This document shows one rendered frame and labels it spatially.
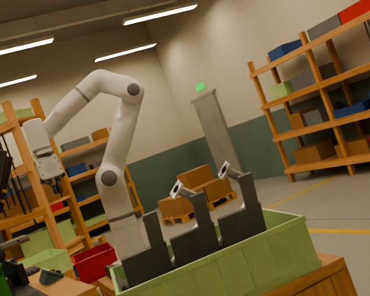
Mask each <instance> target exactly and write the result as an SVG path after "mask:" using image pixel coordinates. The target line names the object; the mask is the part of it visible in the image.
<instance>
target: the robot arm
mask: <svg viewBox="0 0 370 296"><path fill-rule="evenodd" d="M99 93H106V94H109V95H113V96H117V97H120V101H119V105H118V107H117V111H116V114H115V118H114V121H113V124H112V128H111V131H110V136H109V140H108V143H107V146H106V151H105V154H104V157H103V160H102V164H101V165H100V168H99V170H98V171H97V173H96V175H95V182H96V187H97V190H98V192H99V195H100V199H101V201H102V204H103V208H104V210H105V213H106V217H107V220H108V223H109V226H110V230H111V232H112V236H113V239H114V242H115V246H116V249H117V252H118V255H119V258H120V259H121V258H124V257H127V256H128V255H131V254H133V253H136V252H138V251H140V250H142V249H145V248H147V247H149V244H148V243H147V244H144V242H143V238H142V235H141V232H140V228H139V225H138V223H137V219H136V216H135V213H134V209H133V206H132V203H131V200H130V196H129V192H128V190H127V186H126V182H125V178H124V172H125V166H126V160H127V156H128V152H129V149H130V144H131V142H132V137H133V134H134V130H135V127H136V122H137V118H138V115H139V111H140V107H141V104H142V100H143V96H144V87H143V85H142V84H141V83H140V82H139V81H137V80H136V79H133V78H131V77H129V76H125V75H119V74H116V73H113V72H110V71H108V70H103V69H98V70H95V71H93V72H92V73H90V74H89V75H88V76H87V77H85V78H84V80H82V81H81V82H80V83H79V84H78V85H77V86H76V87H74V88H73V89H72V90H71V91H70V92H69V93H68V94H67V95H66V96H65V97H64V98H63V99H62V100H61V101H60V102H59V103H58V104H57V105H56V106H55V107H54V108H53V111H52V112H51V113H50V115H49V116H48V117H47V118H46V119H45V120H44V121H43V122H42V119H41V118H36V119H31V120H29V121H26V122H25V123H23V124H22V126H23V129H24V131H25V134H26V136H27V139H28V142H29V145H30V147H31V150H32V154H33V156H35V157H37V158H36V159H35V164H36V169H37V172H38V176H39V178H40V182H41V184H47V185H50V186H51V188H52V190H53V193H55V194H58V193H61V190H62V188H61V186H60V181H61V179H62V178H63V177H64V176H66V174H65V173H64V171H63V167H62V165H61V163H60V161H59V159H58V157H57V155H56V154H55V153H51V152H52V151H53V148H52V146H51V143H50V141H49V140H50V139H51V138H53V137H54V136H55V135H56V134H57V133H58V132H59V131H60V130H62V128H63V127H64V126H65V125H66V124H67V122H68V121H70V120H71V118H73V117H74V115H76V114H77V113H78V112H79V111H80V110H82V109H83V108H84V107H85V106H86V105H87V104H88V103H89V102H90V101H91V100H92V99H93V98H94V97H96V96H97V95H98V94H99ZM59 175H61V176H59ZM51 178H55V181H56V185H54V184H53V182H52V179H51ZM45 180H47V181H45ZM120 259H119V260H117V261H115V262H114V263H113V266H114V267H115V266H117V265H120V264H121V263H122V262H121V260H120Z"/></svg>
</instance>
